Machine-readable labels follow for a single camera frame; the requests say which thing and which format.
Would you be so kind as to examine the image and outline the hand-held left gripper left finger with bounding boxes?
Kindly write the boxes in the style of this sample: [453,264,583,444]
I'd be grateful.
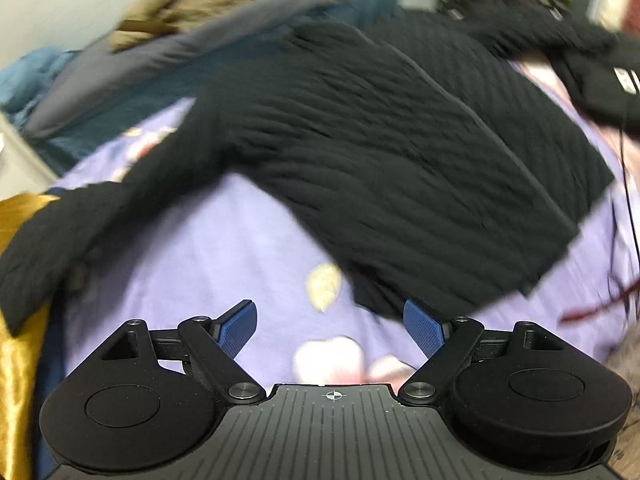
[101,299,267,404]

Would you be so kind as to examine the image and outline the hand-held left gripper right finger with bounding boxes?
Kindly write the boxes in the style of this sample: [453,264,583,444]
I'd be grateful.
[398,298,569,406]

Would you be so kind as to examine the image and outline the black quilted jacket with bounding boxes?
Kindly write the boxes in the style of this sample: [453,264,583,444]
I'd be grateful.
[0,7,621,337]

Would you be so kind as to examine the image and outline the purple floral bed sheet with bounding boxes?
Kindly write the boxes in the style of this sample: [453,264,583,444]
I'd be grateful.
[37,52,640,480]

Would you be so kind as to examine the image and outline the yellow satin cloth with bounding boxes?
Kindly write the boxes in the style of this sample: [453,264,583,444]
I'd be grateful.
[0,194,64,480]

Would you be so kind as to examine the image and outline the grey blanket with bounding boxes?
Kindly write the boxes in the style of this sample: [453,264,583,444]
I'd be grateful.
[24,0,353,142]

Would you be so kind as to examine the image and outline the blue duvet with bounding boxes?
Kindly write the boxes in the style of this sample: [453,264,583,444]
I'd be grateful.
[0,46,77,117]

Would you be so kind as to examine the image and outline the black cable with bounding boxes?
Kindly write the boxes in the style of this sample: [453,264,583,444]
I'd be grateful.
[617,122,640,263]

